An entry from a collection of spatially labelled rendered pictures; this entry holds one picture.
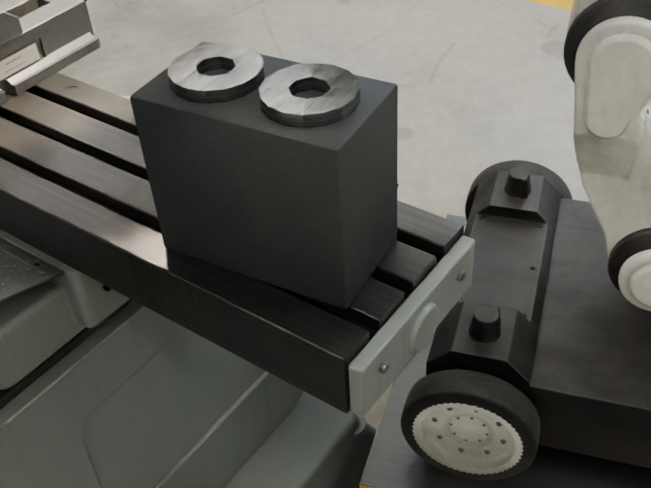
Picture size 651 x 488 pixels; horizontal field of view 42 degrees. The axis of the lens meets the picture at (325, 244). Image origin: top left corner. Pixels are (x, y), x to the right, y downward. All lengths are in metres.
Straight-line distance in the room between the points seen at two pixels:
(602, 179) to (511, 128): 1.61
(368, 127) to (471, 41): 2.59
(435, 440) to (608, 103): 0.56
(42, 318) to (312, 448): 0.71
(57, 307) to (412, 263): 0.45
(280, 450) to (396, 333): 0.85
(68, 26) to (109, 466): 0.64
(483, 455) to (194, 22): 2.61
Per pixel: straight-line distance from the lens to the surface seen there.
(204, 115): 0.76
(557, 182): 1.61
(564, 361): 1.29
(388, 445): 1.38
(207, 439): 1.47
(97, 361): 1.16
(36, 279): 1.03
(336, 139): 0.71
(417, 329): 0.84
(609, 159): 1.17
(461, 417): 1.26
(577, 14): 1.09
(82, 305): 1.07
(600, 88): 1.08
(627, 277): 1.27
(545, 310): 1.36
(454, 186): 2.54
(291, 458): 1.62
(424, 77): 3.07
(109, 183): 1.03
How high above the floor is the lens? 1.52
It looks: 41 degrees down
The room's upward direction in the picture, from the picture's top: 4 degrees counter-clockwise
